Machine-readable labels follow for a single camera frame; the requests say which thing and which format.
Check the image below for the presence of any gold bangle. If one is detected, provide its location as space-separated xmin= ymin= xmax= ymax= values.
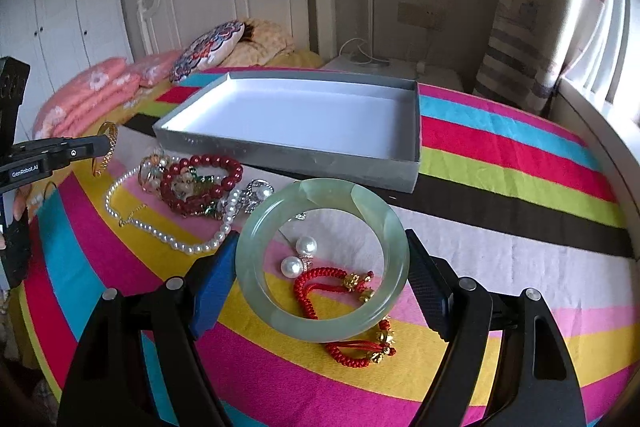
xmin=91 ymin=120 xmax=121 ymax=179

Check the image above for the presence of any white pearl necklace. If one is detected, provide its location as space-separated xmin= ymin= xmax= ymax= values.
xmin=103 ymin=163 xmax=242 ymax=257

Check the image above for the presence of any multicolour stone bead bracelet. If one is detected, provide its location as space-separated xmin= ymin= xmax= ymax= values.
xmin=136 ymin=150 xmax=172 ymax=195

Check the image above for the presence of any dark red bead bracelet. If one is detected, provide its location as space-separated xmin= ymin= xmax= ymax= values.
xmin=159 ymin=154 xmax=245 ymax=218

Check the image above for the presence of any pearl earring pair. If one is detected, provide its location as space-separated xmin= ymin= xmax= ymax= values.
xmin=280 ymin=236 xmax=318 ymax=280

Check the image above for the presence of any red cord gold-bead bracelet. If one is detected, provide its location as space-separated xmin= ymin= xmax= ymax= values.
xmin=292 ymin=267 xmax=377 ymax=322

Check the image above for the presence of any silver crystal brooch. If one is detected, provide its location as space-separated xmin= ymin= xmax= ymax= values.
xmin=239 ymin=179 xmax=274 ymax=215

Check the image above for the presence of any green jade bangle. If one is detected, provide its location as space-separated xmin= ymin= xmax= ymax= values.
xmin=235 ymin=178 xmax=409 ymax=343

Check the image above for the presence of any person's left hand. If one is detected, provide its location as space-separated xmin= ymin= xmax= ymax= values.
xmin=1 ymin=184 xmax=32 ymax=230

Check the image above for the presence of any pink folded quilt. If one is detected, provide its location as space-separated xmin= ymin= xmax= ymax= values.
xmin=32 ymin=57 xmax=141 ymax=140

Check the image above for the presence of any white wardrobe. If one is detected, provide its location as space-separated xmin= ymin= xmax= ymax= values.
xmin=1 ymin=0 xmax=132 ymax=142

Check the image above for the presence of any pink pillow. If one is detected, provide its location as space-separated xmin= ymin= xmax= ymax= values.
xmin=127 ymin=50 xmax=182 ymax=88

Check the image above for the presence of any patterned round cushion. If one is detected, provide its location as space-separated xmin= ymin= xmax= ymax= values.
xmin=170 ymin=20 xmax=245 ymax=82

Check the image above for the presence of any striped colourful cloth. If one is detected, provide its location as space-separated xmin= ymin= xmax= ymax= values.
xmin=18 ymin=75 xmax=639 ymax=426

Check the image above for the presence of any beige floral pillow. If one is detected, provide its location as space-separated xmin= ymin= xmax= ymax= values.
xmin=220 ymin=18 xmax=295 ymax=68

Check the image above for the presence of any grey cardboard tray box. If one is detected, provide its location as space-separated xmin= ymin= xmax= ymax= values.
xmin=153 ymin=69 xmax=421 ymax=193

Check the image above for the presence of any slim white floor lamp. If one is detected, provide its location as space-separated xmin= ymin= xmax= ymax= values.
xmin=349 ymin=0 xmax=390 ymax=68

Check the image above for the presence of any beige patterned curtain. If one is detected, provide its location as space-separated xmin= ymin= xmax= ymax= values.
xmin=474 ymin=0 xmax=626 ymax=115

